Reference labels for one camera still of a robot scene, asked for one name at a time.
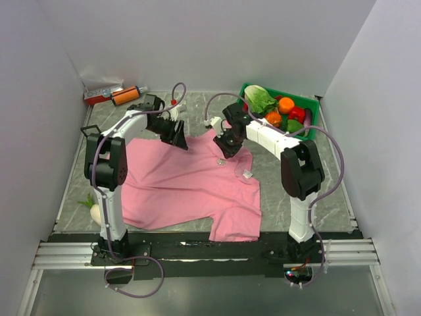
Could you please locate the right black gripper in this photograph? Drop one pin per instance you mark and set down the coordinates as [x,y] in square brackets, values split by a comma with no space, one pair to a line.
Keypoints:
[228,152]

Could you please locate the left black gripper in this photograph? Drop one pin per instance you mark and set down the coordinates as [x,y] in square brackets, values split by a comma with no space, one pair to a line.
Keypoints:
[179,139]

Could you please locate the pink t-shirt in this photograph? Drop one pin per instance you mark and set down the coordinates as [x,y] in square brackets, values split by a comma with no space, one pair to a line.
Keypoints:
[166,185]

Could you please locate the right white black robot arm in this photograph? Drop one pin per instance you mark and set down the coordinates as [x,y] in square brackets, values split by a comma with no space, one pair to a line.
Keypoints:
[301,171]

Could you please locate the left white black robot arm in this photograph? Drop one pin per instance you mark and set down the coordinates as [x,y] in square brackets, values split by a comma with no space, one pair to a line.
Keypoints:
[106,164]

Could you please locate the green lettuce toy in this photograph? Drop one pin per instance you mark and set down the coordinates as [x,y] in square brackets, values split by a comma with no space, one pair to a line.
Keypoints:
[259,100]

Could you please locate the green pepper toy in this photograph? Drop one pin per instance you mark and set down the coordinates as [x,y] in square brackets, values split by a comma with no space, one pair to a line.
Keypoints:
[293,126]

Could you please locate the orange toy fruit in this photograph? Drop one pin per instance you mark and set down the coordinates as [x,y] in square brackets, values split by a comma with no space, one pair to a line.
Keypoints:
[285,105]

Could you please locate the orange cylindrical bottle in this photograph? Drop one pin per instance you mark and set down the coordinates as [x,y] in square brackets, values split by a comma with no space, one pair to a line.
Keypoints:
[129,94]

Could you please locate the purple eggplant toy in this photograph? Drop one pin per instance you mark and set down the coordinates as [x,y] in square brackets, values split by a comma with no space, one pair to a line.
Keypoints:
[308,117]

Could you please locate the green plastic bin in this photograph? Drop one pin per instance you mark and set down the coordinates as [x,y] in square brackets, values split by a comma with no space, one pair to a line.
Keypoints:
[299,101]

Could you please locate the red white flat box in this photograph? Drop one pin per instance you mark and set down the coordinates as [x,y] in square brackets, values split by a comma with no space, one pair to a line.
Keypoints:
[100,95]

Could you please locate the clear plastic bag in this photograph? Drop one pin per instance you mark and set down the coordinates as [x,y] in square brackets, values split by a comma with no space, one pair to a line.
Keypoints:
[93,79]

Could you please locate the white daikon radish toy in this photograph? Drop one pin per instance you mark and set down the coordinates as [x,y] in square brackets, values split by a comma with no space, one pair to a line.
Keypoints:
[93,207]

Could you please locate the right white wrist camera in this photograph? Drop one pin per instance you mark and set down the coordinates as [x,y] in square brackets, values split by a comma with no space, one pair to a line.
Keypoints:
[216,123]

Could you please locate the small black square frame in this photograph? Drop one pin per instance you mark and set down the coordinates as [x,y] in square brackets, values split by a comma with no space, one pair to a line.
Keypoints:
[90,129]

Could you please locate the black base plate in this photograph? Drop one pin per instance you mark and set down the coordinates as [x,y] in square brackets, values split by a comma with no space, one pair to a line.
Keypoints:
[192,254]

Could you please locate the aluminium rail frame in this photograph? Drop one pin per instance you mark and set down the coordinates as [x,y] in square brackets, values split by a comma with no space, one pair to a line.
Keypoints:
[328,289]

